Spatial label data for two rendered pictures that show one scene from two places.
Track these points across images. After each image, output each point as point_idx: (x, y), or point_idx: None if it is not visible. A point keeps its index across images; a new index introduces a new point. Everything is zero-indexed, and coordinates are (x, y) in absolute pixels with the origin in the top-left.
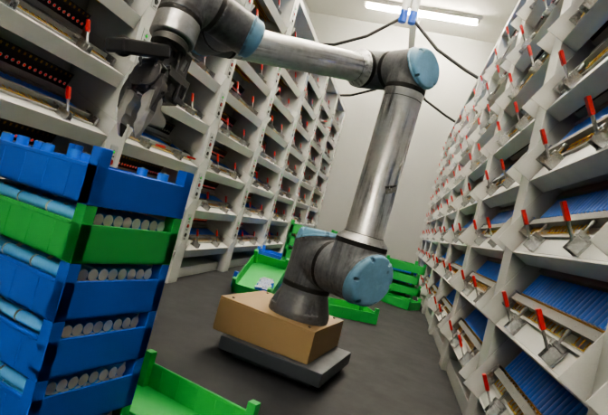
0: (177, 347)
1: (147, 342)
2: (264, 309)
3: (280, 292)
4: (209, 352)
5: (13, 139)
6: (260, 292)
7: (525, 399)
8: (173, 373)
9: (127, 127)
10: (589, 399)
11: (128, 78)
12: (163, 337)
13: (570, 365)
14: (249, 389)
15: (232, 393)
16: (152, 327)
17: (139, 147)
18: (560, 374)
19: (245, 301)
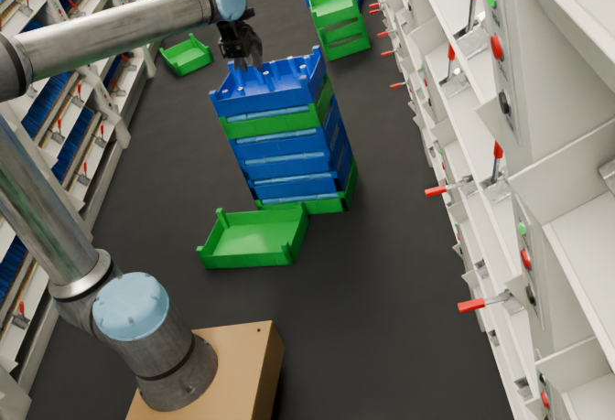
0: (314, 335)
1: (242, 174)
2: (217, 337)
3: (198, 336)
4: (285, 356)
5: (305, 60)
6: (245, 414)
7: (8, 291)
8: (264, 252)
9: (437, 123)
10: (57, 158)
11: (256, 34)
12: (340, 340)
13: (43, 172)
14: (224, 323)
15: (234, 306)
16: (368, 351)
17: (454, 177)
18: (48, 175)
19: (243, 337)
